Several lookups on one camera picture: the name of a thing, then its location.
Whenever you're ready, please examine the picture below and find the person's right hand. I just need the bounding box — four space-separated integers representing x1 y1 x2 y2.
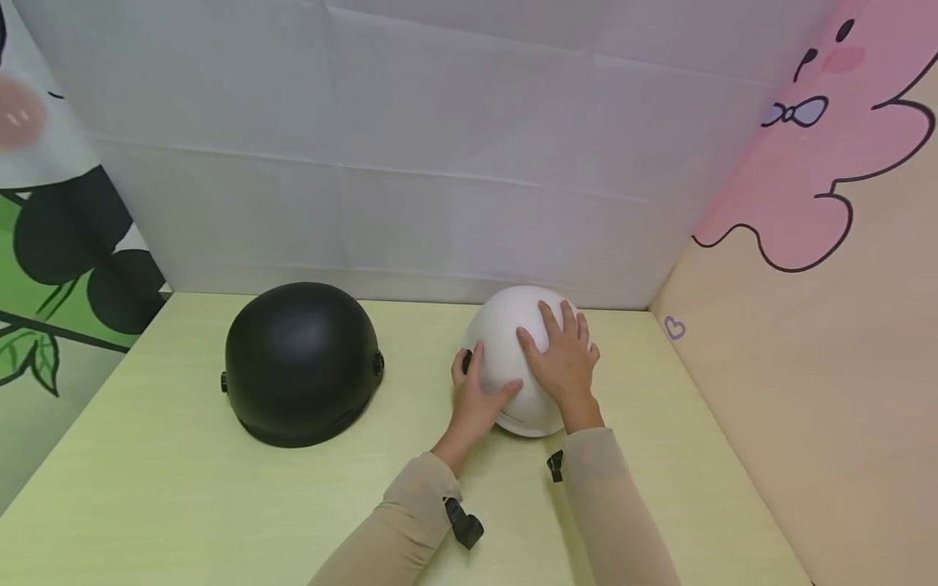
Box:
515 300 607 435

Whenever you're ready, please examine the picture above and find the person's left hand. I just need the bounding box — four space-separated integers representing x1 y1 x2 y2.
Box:
431 341 525 474

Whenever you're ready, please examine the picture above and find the white helmet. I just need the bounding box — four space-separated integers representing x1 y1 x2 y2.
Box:
462 285 599 439

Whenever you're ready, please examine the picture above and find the person's left forearm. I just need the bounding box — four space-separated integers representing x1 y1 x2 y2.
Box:
308 450 465 586

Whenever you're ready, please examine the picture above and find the person's right forearm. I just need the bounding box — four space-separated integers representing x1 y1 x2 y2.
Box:
559 426 684 586

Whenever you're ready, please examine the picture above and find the black helmet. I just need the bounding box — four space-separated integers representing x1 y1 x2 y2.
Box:
220 282 386 448

